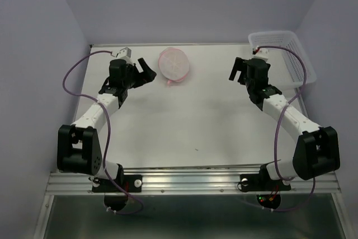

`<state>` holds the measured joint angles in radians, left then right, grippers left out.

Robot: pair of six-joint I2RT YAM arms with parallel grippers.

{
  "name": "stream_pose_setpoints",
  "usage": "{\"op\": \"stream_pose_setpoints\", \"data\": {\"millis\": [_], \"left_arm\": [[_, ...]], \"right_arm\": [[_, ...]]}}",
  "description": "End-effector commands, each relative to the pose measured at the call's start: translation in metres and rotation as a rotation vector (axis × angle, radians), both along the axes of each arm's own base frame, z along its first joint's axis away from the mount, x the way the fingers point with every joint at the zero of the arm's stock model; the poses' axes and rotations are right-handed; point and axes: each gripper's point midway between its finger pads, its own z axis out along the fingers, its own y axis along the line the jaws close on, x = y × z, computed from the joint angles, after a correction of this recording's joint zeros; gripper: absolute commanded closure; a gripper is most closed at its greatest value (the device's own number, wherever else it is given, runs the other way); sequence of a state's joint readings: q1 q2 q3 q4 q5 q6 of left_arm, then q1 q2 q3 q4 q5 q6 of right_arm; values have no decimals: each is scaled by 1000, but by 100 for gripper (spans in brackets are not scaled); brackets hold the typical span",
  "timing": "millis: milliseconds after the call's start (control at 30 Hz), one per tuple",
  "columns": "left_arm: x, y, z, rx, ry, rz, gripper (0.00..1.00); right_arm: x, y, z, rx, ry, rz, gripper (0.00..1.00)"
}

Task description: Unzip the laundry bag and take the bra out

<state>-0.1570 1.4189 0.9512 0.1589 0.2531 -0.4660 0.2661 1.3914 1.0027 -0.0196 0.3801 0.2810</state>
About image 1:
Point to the aluminium rail frame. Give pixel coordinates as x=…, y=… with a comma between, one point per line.
x=197, y=136

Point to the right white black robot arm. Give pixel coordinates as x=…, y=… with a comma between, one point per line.
x=316, y=152

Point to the white pink mesh laundry bag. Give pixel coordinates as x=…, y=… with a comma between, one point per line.
x=174, y=65

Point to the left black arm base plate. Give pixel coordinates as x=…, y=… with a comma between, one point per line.
x=129, y=183

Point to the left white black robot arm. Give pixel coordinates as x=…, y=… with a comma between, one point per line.
x=79, y=149

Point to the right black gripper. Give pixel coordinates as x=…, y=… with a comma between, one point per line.
x=239, y=65

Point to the white plastic perforated basket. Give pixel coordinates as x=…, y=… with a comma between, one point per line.
x=286, y=71

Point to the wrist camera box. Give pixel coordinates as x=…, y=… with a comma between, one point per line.
x=124, y=53
x=262, y=53

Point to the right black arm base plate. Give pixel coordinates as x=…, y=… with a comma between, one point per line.
x=260, y=184

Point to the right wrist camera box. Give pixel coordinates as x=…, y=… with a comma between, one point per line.
x=262, y=53

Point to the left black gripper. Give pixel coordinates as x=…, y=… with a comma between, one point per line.
x=146, y=76

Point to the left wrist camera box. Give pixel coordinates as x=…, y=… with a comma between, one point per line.
x=124, y=53

